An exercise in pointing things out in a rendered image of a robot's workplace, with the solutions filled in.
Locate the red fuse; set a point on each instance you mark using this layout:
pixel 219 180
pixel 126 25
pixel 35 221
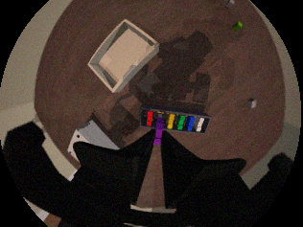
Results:
pixel 150 118

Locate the beige open tray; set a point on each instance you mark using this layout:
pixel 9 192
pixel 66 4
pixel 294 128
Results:
pixel 123 53

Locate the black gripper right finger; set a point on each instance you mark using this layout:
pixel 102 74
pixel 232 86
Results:
pixel 182 170

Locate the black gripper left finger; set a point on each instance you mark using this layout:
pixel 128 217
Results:
pixel 129 164

